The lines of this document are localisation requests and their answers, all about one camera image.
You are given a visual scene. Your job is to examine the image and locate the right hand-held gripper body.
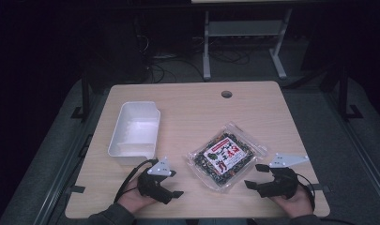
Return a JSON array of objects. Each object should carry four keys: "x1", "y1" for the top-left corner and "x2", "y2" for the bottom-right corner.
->
[{"x1": 257, "y1": 152, "x2": 311, "y2": 200}]

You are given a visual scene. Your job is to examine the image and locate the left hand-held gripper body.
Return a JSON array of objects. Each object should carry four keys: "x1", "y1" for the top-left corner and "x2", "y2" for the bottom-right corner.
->
[{"x1": 136, "y1": 157, "x2": 176, "y2": 205}]

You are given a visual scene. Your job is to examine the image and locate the person's left hand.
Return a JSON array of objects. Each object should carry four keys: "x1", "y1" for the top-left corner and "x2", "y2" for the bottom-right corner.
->
[{"x1": 116, "y1": 176, "x2": 159, "y2": 216}]

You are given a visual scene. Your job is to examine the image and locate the person's right hand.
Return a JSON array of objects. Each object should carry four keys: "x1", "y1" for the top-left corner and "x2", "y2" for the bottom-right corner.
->
[{"x1": 269, "y1": 185, "x2": 314, "y2": 219}]

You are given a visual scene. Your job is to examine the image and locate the clear packet of dried food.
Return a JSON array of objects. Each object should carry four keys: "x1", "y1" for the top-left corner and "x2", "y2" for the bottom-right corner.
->
[{"x1": 186, "y1": 121, "x2": 269, "y2": 193}]

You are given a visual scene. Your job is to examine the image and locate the white plastic bin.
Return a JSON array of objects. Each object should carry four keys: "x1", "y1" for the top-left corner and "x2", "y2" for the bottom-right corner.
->
[{"x1": 107, "y1": 100, "x2": 162, "y2": 166}]

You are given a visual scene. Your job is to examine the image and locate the black metal stand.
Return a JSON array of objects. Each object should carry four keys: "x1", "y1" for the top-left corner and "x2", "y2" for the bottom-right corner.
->
[
  {"x1": 70, "y1": 74, "x2": 92, "y2": 122},
  {"x1": 337, "y1": 64, "x2": 364, "y2": 122}
]

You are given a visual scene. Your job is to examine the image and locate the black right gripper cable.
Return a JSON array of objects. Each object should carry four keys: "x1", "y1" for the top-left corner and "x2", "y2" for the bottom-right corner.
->
[{"x1": 295, "y1": 172, "x2": 317, "y2": 211}]

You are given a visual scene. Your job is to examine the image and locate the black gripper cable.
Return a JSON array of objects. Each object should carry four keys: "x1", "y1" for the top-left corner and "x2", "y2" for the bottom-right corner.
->
[
  {"x1": 295, "y1": 172, "x2": 317, "y2": 211},
  {"x1": 114, "y1": 158, "x2": 160, "y2": 204}
]

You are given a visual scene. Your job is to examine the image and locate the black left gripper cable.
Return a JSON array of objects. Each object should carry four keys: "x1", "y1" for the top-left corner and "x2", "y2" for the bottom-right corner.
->
[{"x1": 114, "y1": 158, "x2": 160, "y2": 204}]

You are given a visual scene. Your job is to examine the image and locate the black table bracket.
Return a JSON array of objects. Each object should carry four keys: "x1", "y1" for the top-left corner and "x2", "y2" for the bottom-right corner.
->
[{"x1": 65, "y1": 185, "x2": 86, "y2": 194}]

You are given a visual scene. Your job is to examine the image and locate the black floor cables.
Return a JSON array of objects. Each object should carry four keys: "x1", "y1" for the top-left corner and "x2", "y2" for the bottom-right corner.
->
[{"x1": 135, "y1": 34, "x2": 252, "y2": 84}]

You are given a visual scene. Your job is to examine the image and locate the white metal desk frame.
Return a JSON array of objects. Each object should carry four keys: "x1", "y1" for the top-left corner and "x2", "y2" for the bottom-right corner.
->
[{"x1": 202, "y1": 7, "x2": 294, "y2": 82}]

